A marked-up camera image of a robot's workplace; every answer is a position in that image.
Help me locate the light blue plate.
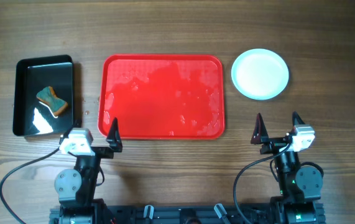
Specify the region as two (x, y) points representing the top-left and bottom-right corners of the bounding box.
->
(231, 49), (290, 101)

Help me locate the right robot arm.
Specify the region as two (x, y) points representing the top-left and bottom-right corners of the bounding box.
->
(251, 112), (326, 223)

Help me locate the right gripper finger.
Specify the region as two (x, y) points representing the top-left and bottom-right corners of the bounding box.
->
(292, 111), (305, 126)
(251, 113), (269, 144)

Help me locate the black water tray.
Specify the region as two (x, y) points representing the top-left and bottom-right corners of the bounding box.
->
(12, 55), (75, 137)

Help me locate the red plastic tray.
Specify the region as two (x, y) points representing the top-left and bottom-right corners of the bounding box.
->
(98, 54), (226, 140)

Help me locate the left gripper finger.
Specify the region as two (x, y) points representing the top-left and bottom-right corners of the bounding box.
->
(62, 119), (82, 138)
(106, 118), (123, 152)

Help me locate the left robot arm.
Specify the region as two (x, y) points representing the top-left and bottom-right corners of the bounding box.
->
(49, 118), (122, 224)

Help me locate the left black cable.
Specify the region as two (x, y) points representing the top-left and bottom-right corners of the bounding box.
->
(0, 147), (60, 224)

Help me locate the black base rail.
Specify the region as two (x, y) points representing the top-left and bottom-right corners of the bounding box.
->
(49, 203), (326, 224)

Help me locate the orange green sponge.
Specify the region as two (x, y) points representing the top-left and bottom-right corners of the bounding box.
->
(36, 86), (68, 116)

